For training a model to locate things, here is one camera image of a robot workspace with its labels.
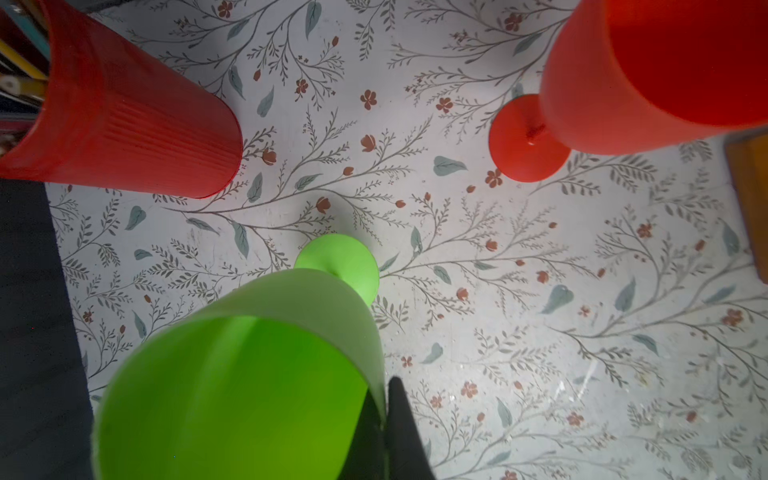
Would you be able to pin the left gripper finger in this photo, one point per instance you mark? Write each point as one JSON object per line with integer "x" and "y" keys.
{"x": 407, "y": 457}

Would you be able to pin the green wine glass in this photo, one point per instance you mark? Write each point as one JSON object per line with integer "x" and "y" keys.
{"x": 283, "y": 378}

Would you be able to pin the red wine glass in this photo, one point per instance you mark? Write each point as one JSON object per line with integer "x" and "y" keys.
{"x": 625, "y": 77}

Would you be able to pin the gold rack with orange base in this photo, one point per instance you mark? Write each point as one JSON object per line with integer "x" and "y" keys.
{"x": 747, "y": 162}

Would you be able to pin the floral table mat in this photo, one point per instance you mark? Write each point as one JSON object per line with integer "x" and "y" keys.
{"x": 606, "y": 323}

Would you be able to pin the red pencil cup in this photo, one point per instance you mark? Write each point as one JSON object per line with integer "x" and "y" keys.
{"x": 116, "y": 117}

